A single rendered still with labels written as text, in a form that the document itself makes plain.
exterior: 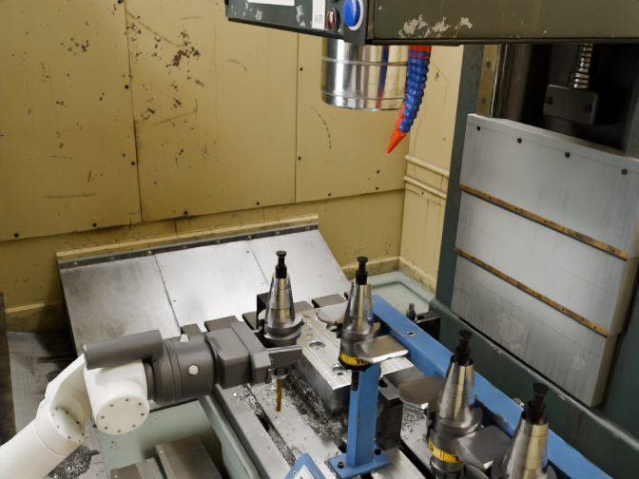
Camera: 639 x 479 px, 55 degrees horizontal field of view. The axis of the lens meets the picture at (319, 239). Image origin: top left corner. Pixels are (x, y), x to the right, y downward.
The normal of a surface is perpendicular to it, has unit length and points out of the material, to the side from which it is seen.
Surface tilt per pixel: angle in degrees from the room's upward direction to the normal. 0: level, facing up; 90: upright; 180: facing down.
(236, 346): 1
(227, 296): 24
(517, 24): 90
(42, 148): 90
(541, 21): 90
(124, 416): 97
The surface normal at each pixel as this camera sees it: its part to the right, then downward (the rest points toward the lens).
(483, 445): 0.04, -0.93
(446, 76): -0.89, 0.14
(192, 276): 0.22, -0.70
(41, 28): 0.46, 0.35
